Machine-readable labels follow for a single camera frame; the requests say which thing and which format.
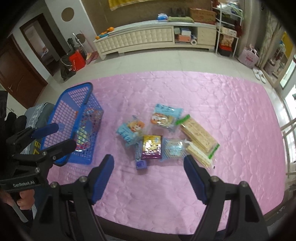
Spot purple yellow chip packet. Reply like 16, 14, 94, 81
142, 135, 162, 160

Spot pink white shopping bag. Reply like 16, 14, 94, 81
238, 44, 259, 68

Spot white metal shelf rack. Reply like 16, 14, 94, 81
212, 1, 244, 58

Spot white TV cabinet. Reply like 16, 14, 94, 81
93, 20, 217, 60

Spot green folded cloth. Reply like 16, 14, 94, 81
168, 16, 195, 23

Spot grey chair cover with crown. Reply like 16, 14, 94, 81
21, 102, 54, 155

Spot red white snack packet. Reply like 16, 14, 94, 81
74, 108, 103, 152

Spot clear blue biscuit packet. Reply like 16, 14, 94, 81
161, 138, 188, 162

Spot blue plastic basket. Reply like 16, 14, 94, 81
41, 82, 104, 165

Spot brown wooden door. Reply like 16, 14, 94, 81
1, 35, 48, 108

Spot blue wafer stick packet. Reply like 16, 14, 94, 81
135, 141, 147, 170

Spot small cracker pack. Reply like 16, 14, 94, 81
186, 145, 212, 169

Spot large cracker pack green ends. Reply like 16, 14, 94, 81
175, 114, 220, 159

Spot black bag on floor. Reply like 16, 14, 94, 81
59, 54, 76, 81

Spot broom and dustpan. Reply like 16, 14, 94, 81
72, 31, 99, 65

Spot pink quilted tablecloth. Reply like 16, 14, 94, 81
46, 70, 287, 235

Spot cardboard box on cabinet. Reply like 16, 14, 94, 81
189, 8, 216, 25

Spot yellow cloth covered TV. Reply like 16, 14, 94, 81
108, 0, 151, 11

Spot light blue cracker packet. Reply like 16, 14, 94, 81
150, 103, 183, 132

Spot red bag on floor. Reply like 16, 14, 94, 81
69, 50, 86, 72

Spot blue tissue pack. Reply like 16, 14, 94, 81
157, 13, 168, 21

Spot light blue cat snack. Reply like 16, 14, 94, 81
116, 115, 145, 147

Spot left hand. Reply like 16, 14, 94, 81
1, 189, 35, 210

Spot oranges on blue plate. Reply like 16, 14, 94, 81
95, 27, 115, 40

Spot white slippers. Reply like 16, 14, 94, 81
252, 68, 266, 84

